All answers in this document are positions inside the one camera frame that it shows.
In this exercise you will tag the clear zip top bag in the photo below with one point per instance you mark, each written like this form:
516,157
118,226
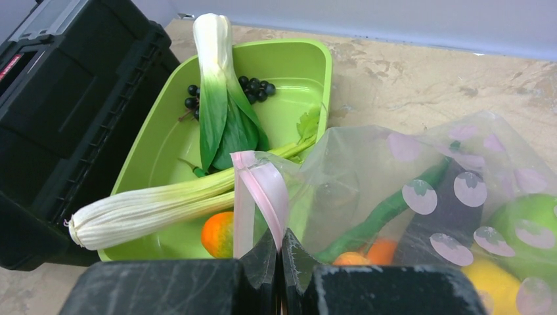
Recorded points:
351,170

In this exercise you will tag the black toy grapes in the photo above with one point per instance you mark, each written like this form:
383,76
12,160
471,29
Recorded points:
254,89

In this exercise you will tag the green plastic tray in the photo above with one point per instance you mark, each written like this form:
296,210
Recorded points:
167,146

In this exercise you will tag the green toy lime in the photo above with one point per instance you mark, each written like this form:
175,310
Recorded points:
528,226

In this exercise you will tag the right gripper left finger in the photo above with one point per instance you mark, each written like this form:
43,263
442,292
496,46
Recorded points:
192,286

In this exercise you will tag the green toy chili pepper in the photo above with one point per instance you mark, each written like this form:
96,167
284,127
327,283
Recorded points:
384,212

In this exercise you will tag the toy mango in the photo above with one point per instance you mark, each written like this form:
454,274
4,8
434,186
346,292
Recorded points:
217,235

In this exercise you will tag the orange toy tangerine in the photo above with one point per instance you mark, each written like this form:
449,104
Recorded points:
381,252

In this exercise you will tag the black toolbox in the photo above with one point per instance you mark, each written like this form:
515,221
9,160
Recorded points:
78,79

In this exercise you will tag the toy eggplant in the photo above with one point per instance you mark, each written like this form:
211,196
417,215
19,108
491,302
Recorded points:
446,235

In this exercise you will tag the yellow toy pear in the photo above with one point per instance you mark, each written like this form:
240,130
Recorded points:
496,288

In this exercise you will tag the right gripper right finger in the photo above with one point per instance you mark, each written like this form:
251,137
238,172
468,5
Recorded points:
314,288

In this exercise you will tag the toy celery stalk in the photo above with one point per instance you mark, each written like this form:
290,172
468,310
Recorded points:
127,216

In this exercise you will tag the toy leek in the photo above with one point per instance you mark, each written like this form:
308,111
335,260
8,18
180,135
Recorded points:
227,121

